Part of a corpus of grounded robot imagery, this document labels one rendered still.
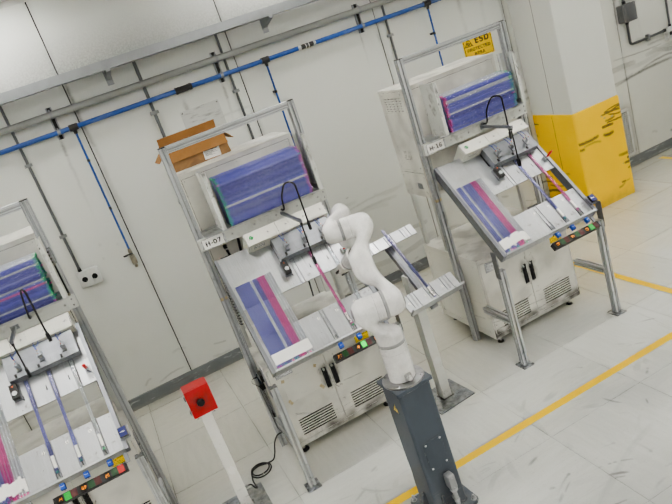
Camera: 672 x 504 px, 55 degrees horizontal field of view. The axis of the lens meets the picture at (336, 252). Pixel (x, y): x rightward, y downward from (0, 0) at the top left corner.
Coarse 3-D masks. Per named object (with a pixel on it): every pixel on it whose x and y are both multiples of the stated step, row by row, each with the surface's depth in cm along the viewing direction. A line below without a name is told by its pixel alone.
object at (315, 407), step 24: (312, 312) 407; (312, 360) 368; (360, 360) 380; (264, 384) 379; (288, 384) 365; (312, 384) 371; (336, 384) 377; (360, 384) 383; (288, 408) 368; (312, 408) 374; (336, 408) 380; (360, 408) 386; (312, 432) 377
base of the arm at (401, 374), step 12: (396, 348) 275; (384, 360) 280; (396, 360) 277; (408, 360) 280; (396, 372) 279; (408, 372) 280; (420, 372) 285; (384, 384) 285; (396, 384) 282; (408, 384) 279
